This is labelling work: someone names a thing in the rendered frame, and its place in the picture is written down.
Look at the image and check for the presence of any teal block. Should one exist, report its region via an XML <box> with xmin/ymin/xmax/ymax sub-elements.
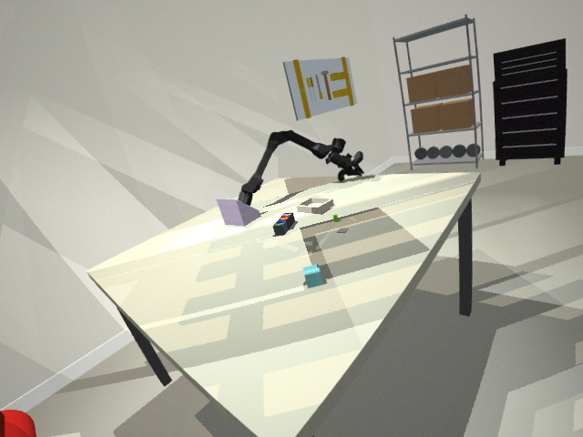
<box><xmin>303</xmin><ymin>264</ymin><xmax>323</xmax><ymax>288</ymax></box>

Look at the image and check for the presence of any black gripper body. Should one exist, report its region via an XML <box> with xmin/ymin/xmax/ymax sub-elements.
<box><xmin>338</xmin><ymin>151</ymin><xmax>363</xmax><ymax>181</ymax></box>

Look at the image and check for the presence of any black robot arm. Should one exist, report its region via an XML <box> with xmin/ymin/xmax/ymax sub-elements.
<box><xmin>238</xmin><ymin>130</ymin><xmax>345</xmax><ymax>206</ymax></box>

